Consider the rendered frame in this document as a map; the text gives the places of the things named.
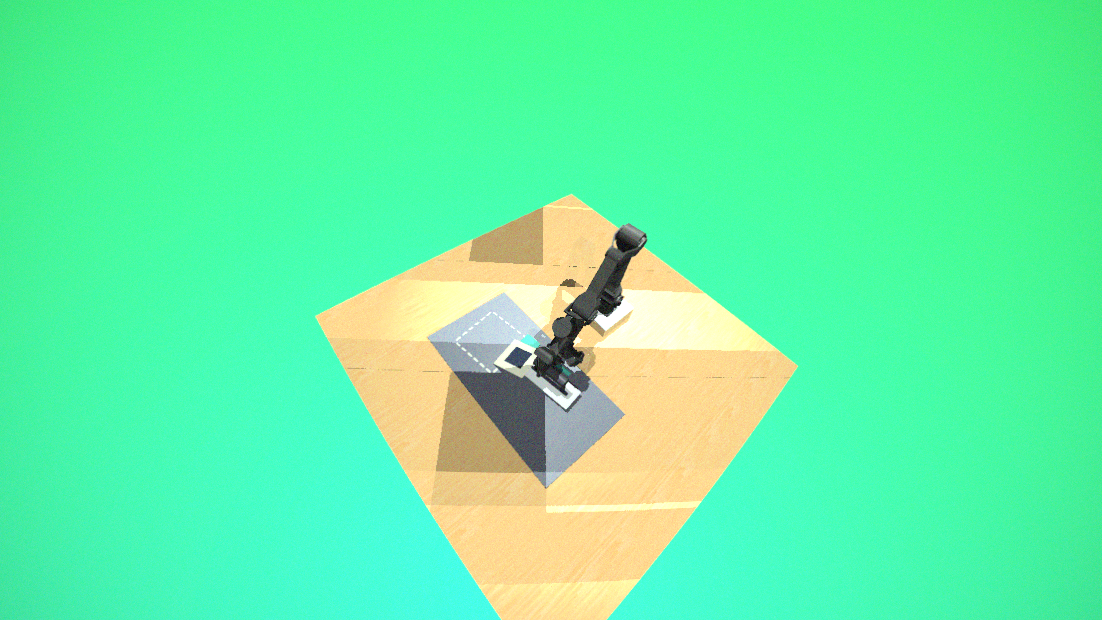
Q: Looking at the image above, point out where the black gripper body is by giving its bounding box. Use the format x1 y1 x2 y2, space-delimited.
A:
533 334 575 365

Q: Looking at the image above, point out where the white square tile with dark blue centre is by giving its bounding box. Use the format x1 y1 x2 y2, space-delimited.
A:
494 339 537 378

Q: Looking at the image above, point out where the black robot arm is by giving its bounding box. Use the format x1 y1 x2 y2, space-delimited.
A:
552 222 648 367

